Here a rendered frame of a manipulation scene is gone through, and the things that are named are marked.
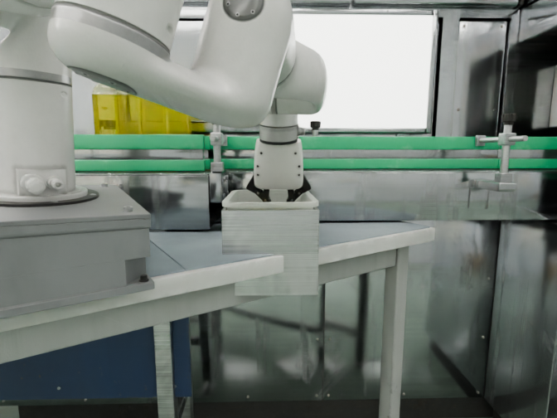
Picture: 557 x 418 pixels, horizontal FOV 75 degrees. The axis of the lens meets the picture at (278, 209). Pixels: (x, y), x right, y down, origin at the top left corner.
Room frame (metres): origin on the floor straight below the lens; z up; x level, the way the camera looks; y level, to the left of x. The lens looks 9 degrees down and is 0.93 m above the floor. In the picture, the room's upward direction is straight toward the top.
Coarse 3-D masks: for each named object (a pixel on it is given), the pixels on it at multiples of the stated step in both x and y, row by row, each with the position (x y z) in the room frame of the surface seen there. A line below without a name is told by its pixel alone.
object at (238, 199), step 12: (240, 192) 0.83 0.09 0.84; (252, 192) 0.83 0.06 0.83; (276, 192) 0.83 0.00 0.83; (228, 204) 0.62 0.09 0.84; (240, 204) 0.62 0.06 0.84; (252, 204) 0.62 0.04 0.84; (264, 204) 0.62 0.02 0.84; (276, 204) 0.62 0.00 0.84; (288, 204) 0.62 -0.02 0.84; (300, 204) 0.62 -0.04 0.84; (312, 204) 0.63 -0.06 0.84
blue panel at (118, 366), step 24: (120, 336) 0.81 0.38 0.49; (144, 336) 0.81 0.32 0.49; (24, 360) 0.81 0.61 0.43; (48, 360) 0.81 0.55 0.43; (72, 360) 0.81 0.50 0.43; (96, 360) 0.81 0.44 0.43; (120, 360) 0.81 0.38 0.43; (144, 360) 0.81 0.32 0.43; (0, 384) 0.81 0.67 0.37; (24, 384) 0.81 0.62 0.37; (48, 384) 0.81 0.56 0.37; (72, 384) 0.81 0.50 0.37; (96, 384) 0.81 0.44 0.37; (120, 384) 0.81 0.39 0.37; (144, 384) 0.81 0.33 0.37
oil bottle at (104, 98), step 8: (96, 88) 0.92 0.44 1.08; (104, 88) 0.92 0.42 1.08; (112, 88) 0.92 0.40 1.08; (96, 96) 0.92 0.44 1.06; (104, 96) 0.92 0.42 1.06; (112, 96) 0.92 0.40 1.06; (96, 104) 0.92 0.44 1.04; (104, 104) 0.92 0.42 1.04; (112, 104) 0.92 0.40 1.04; (96, 112) 0.92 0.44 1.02; (104, 112) 0.92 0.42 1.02; (112, 112) 0.92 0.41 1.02; (96, 120) 0.92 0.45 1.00; (104, 120) 0.92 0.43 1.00; (112, 120) 0.92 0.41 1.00; (96, 128) 0.92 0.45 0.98; (104, 128) 0.92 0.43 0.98; (112, 128) 0.92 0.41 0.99
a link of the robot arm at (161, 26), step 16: (64, 0) 0.27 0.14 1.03; (80, 0) 0.26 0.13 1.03; (96, 0) 0.26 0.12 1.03; (112, 0) 0.26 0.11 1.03; (128, 0) 0.27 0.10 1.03; (144, 0) 0.27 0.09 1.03; (160, 0) 0.28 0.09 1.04; (176, 0) 0.30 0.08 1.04; (112, 16) 0.26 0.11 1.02; (128, 16) 0.27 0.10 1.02; (144, 16) 0.27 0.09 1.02; (160, 16) 0.29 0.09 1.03; (176, 16) 0.30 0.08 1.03; (144, 32) 0.28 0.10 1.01; (160, 32) 0.29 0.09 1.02
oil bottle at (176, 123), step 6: (168, 108) 0.92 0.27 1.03; (168, 114) 0.92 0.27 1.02; (174, 114) 0.92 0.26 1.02; (180, 114) 0.92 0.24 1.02; (168, 120) 0.92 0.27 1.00; (174, 120) 0.92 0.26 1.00; (180, 120) 0.92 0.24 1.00; (186, 120) 0.93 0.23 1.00; (168, 126) 0.92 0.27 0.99; (174, 126) 0.92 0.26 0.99; (180, 126) 0.92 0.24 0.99; (186, 126) 0.93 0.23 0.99; (168, 132) 0.92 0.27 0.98; (174, 132) 0.92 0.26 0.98; (180, 132) 0.92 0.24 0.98; (186, 132) 0.93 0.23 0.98
